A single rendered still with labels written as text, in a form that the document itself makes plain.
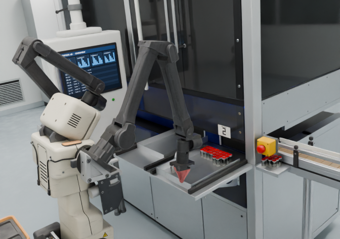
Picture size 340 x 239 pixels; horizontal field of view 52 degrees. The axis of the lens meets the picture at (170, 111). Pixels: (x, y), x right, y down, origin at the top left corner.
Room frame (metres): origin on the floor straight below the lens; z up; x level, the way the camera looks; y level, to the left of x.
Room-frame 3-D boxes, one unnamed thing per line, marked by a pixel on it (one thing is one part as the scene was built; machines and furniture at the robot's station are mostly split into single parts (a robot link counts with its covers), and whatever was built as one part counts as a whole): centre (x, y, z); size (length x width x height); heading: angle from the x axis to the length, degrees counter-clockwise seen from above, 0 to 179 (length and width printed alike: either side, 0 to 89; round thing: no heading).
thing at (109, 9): (2.58, 0.37, 1.50); 0.49 x 0.01 x 0.59; 38
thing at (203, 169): (1.60, -0.11, 0.90); 0.34 x 0.26 x 0.04; 128
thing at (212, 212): (2.69, -0.15, 0.44); 2.06 x 1.00 x 0.88; 38
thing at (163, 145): (1.94, 0.00, 0.90); 0.34 x 0.26 x 0.04; 128
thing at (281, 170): (1.56, -0.50, 0.87); 0.14 x 0.13 x 0.02; 128
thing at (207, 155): (1.66, -0.20, 0.90); 0.18 x 0.02 x 0.05; 38
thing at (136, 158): (1.76, -0.05, 0.87); 0.70 x 0.48 x 0.02; 38
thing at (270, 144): (1.55, -0.45, 0.99); 0.08 x 0.07 x 0.07; 128
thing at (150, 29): (2.16, 0.04, 1.50); 0.47 x 0.01 x 0.59; 38
